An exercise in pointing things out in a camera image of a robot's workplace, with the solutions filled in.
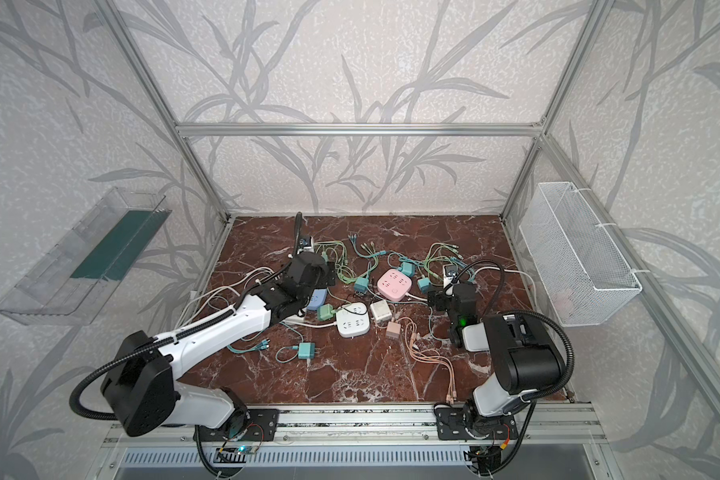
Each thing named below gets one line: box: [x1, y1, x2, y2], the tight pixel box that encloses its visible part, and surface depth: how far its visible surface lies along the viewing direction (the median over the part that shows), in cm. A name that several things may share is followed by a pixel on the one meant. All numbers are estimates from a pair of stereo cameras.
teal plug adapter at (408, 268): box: [401, 261, 415, 277], surface depth 103 cm
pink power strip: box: [377, 269, 412, 301], surface depth 100 cm
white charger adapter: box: [370, 299, 392, 322], surface depth 93 cm
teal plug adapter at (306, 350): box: [298, 342, 315, 360], surface depth 85 cm
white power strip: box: [336, 302, 370, 338], surface depth 91 cm
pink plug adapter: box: [386, 322, 401, 339], surface depth 90 cm
